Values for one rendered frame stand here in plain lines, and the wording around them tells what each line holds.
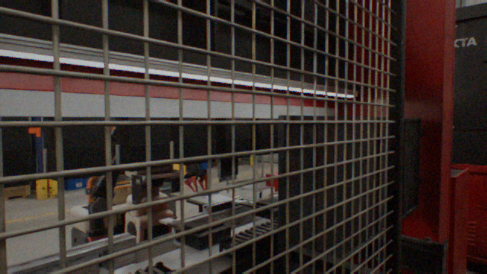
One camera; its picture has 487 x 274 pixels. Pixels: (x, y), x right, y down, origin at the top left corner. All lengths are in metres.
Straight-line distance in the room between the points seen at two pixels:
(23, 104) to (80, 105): 0.13
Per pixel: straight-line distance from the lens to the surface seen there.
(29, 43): 0.73
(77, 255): 1.02
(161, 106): 1.07
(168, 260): 0.86
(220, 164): 1.28
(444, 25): 1.85
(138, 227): 1.87
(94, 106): 0.97
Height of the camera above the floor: 1.33
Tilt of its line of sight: 3 degrees down
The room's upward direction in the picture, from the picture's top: straight up
